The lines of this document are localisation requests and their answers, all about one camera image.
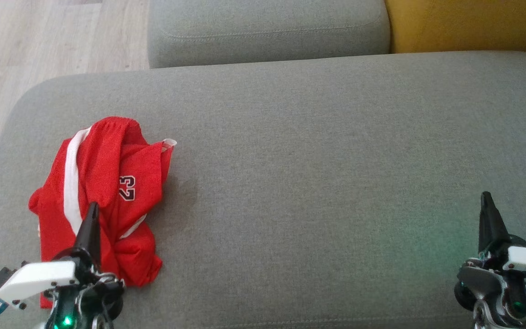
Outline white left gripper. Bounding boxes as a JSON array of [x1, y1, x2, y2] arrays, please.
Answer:
[[0, 202, 125, 329]]

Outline red white basketball shorts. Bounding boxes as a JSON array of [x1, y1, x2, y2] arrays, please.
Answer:
[[28, 117, 178, 309]]

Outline wide yellow sofa backrest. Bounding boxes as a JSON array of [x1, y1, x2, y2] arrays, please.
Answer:
[[385, 0, 526, 54]]

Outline grey sofa seat cushion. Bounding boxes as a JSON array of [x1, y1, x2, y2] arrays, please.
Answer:
[[147, 0, 391, 69]]

